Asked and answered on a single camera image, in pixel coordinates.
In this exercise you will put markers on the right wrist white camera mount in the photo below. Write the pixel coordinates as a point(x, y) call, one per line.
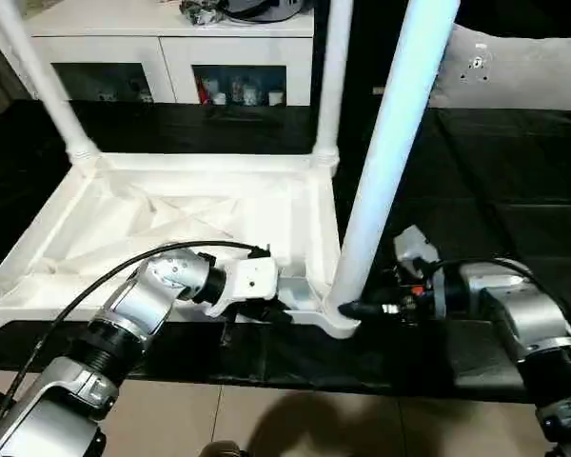
point(411, 245)

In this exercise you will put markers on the white plastic table leg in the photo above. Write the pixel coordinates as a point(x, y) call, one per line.
point(390, 143)
point(333, 95)
point(52, 95)

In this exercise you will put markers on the white sideboard with glass doors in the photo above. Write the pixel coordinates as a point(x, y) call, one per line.
point(171, 43)

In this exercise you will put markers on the white cup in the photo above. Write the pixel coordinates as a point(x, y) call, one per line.
point(276, 98)
point(219, 99)

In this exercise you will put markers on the black work surface mat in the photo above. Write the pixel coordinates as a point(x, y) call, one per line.
point(504, 190)

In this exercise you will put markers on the black tangled item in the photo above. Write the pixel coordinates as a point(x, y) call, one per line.
point(200, 13)

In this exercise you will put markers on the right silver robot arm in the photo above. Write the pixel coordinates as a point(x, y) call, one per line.
point(533, 314)

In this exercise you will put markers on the grey curtain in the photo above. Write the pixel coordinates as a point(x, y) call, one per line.
point(0, 76)

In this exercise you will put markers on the white plastic table top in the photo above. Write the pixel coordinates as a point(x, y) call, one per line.
point(171, 200)

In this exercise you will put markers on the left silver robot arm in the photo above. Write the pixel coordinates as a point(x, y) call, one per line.
point(138, 304)

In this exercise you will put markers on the black cabinet with orange label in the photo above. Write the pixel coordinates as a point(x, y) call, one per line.
point(361, 47)

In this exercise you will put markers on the grey pillow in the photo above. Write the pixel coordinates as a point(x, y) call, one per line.
point(518, 76)

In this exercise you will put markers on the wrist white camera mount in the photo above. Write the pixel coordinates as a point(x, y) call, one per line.
point(411, 245)
point(252, 283)

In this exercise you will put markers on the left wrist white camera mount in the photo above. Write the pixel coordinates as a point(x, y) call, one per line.
point(252, 283)

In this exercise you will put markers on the red bottle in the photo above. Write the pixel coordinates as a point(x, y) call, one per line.
point(204, 93)

